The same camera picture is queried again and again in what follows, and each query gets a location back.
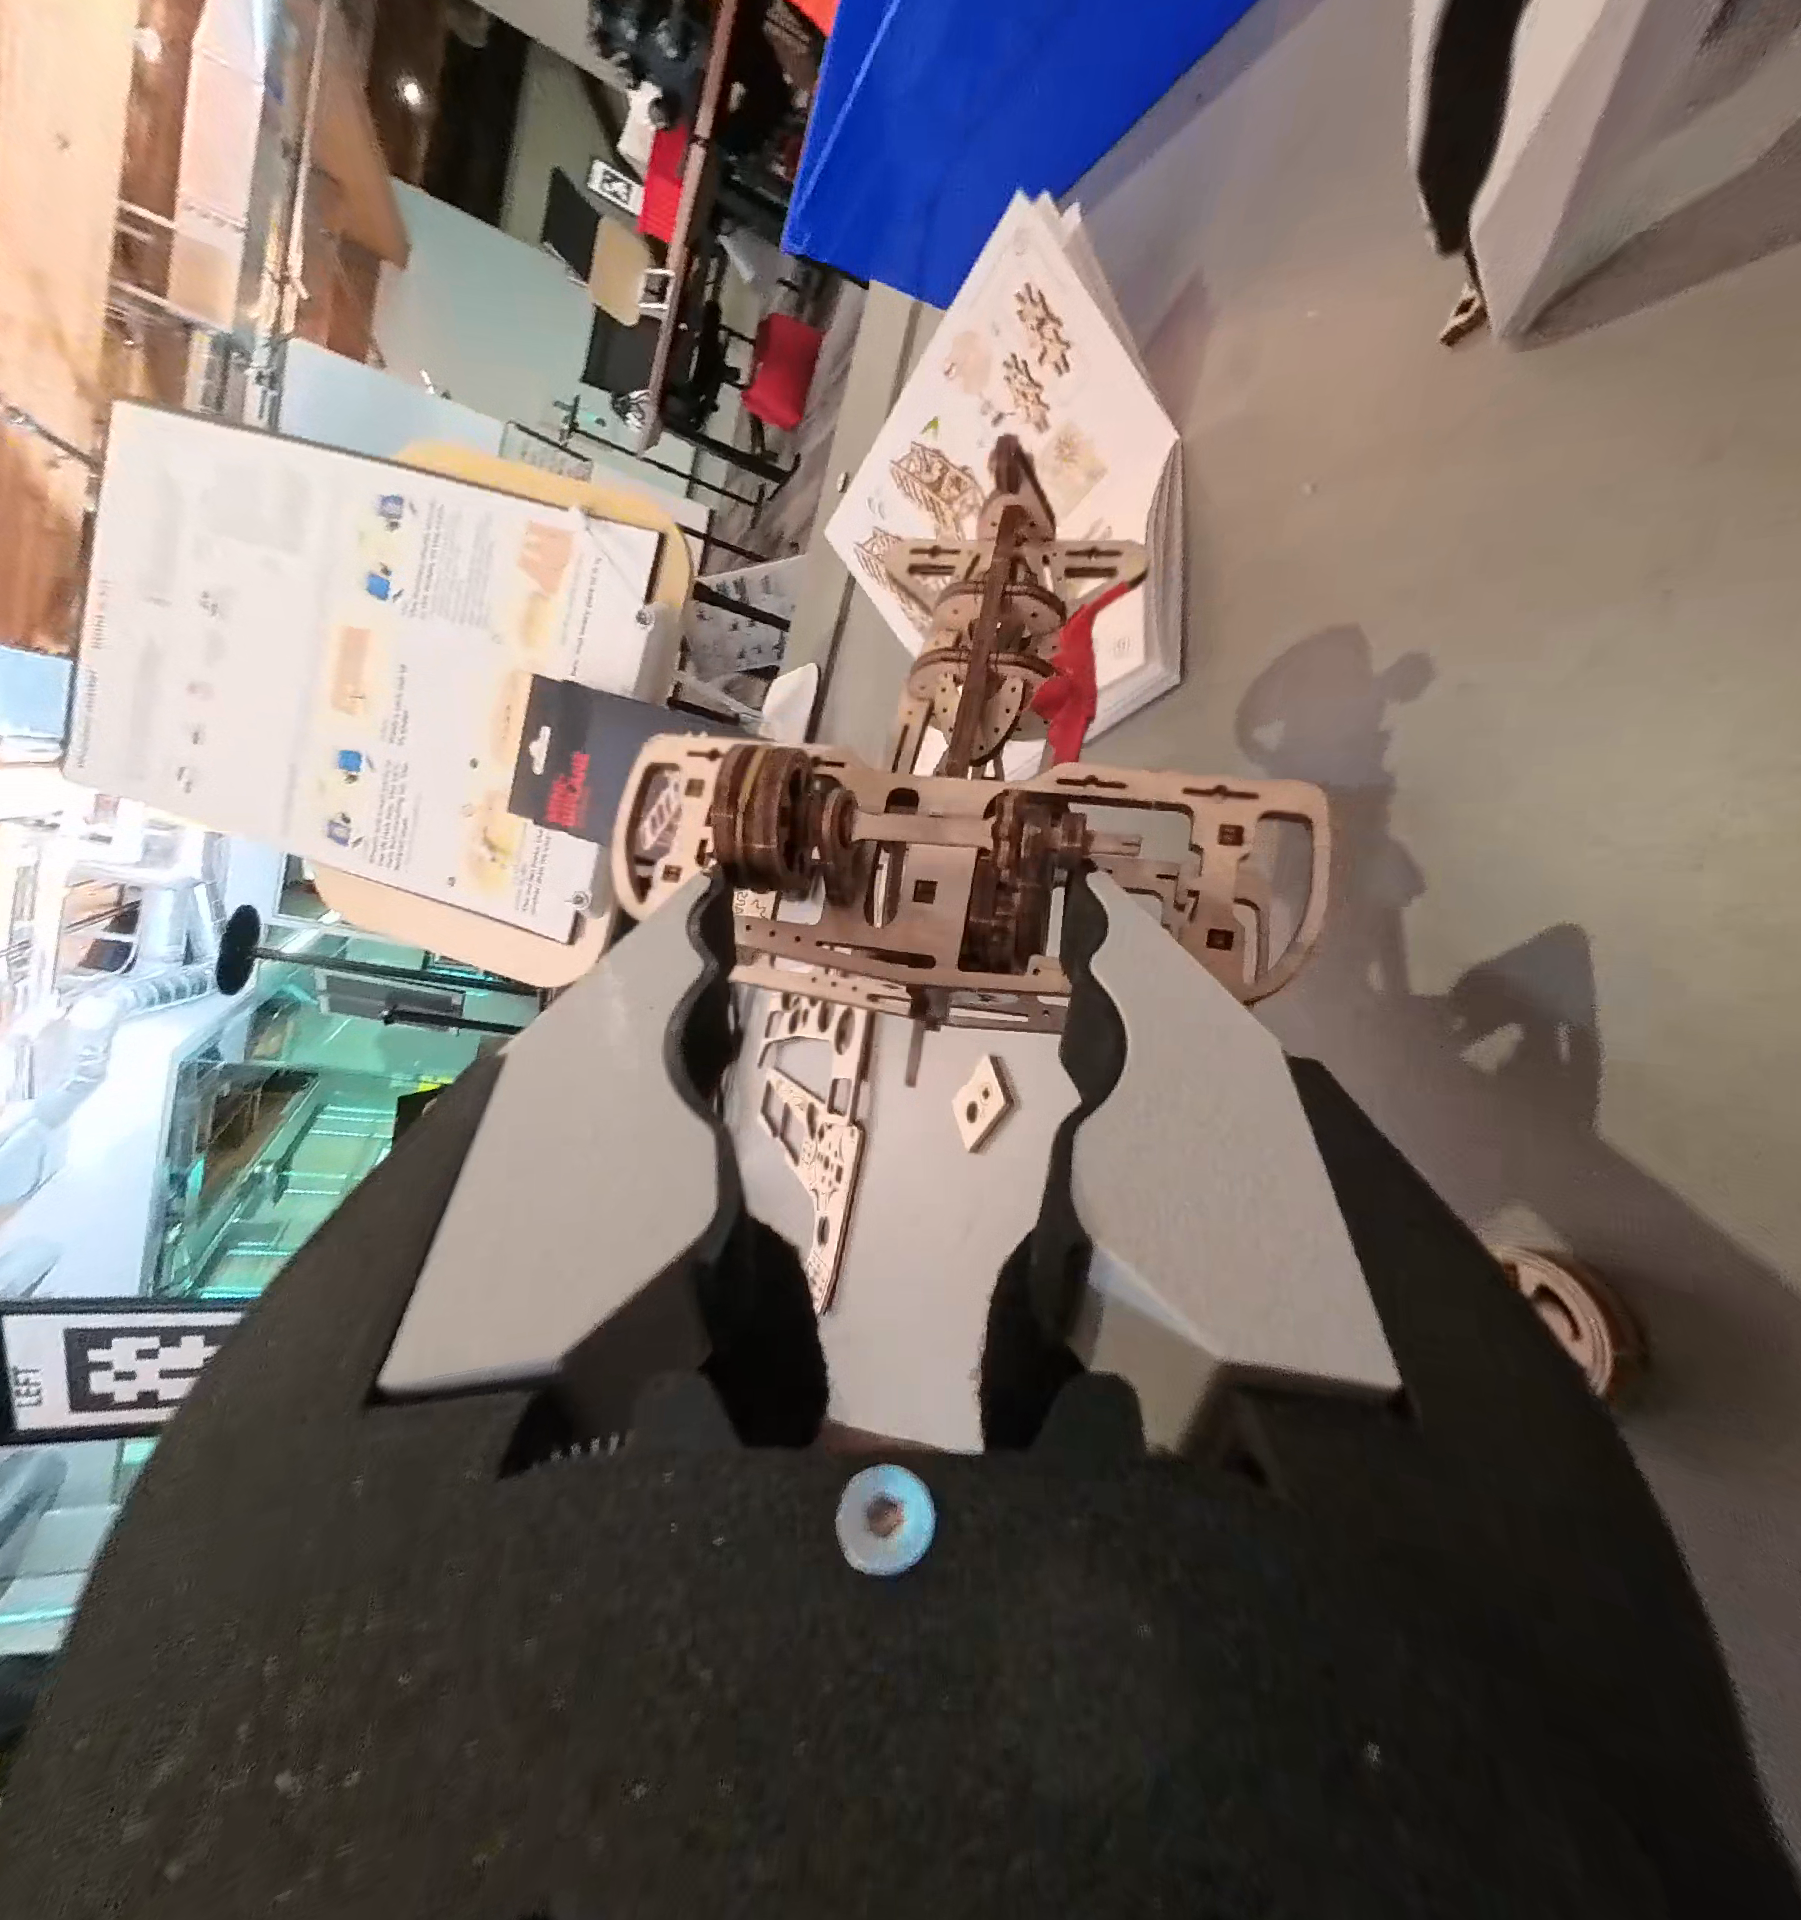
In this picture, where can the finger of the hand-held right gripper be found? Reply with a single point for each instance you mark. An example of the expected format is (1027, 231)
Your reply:
(1634, 136)

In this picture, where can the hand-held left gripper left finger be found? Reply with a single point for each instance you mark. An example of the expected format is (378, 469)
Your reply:
(569, 1184)

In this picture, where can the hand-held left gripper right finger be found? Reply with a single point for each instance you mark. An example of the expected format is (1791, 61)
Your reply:
(1222, 1184)

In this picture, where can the wooden mechanical model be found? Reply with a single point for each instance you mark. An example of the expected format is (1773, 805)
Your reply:
(923, 848)

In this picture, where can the grey desk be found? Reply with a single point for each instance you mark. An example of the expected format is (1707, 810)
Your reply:
(1515, 629)

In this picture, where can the wooden cut-out parts sheet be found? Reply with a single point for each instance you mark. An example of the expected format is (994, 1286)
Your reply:
(816, 1155)

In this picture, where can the small square wooden piece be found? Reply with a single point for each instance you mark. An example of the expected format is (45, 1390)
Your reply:
(984, 1108)

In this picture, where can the round wooden wheel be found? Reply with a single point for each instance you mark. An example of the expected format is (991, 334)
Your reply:
(1567, 1320)

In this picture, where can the dark printed leaflet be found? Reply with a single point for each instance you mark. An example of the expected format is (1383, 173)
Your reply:
(577, 793)

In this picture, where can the assembly instruction booklet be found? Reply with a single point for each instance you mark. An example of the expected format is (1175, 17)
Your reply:
(1080, 375)

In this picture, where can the wooden board with instruction sheet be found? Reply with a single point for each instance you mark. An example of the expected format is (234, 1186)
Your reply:
(314, 629)

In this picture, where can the blue plastic bin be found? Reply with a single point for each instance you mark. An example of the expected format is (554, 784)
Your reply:
(989, 121)

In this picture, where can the red chair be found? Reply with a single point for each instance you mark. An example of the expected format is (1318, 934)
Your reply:
(667, 173)
(784, 370)

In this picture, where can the wooden background table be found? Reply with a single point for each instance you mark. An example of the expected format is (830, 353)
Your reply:
(690, 196)

